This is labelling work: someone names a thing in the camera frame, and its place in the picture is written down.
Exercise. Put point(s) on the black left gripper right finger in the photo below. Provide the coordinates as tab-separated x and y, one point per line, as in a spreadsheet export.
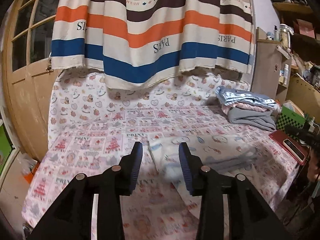
231	207

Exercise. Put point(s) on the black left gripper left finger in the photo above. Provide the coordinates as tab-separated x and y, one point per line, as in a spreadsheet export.
70	215

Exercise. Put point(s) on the white cartoon cat print pants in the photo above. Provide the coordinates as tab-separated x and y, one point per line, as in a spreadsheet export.
223	153

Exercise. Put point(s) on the green checkered box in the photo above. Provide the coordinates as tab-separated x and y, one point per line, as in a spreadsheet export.
291	117

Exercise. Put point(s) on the grey folded sweatshirt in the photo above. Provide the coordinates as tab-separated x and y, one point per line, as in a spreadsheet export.
261	120

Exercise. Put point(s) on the brown wooden cabinet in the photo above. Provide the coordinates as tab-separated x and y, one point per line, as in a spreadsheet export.
272	69

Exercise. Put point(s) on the pink folded garment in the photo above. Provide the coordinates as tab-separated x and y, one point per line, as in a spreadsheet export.
245	106

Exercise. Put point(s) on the light blue satin-trim blanket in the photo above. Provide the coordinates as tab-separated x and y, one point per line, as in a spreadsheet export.
229	96

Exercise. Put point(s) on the pink print bed sheet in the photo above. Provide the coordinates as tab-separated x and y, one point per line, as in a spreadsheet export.
157	209

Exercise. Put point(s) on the green storage bin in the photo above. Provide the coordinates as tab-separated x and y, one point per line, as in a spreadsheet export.
5	147

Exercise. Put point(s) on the glass jar on cabinet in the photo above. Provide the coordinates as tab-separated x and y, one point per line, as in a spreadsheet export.
285	33

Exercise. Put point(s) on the pump bottle on cabinet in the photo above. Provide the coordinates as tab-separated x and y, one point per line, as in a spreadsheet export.
276	33

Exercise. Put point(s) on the white bear print quilt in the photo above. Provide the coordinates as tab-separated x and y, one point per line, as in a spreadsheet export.
83	95

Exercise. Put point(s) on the wooden glass-pane door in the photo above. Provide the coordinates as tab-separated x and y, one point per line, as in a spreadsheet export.
27	74

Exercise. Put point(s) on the striped Paris curtain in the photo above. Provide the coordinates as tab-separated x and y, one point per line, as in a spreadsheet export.
138	43

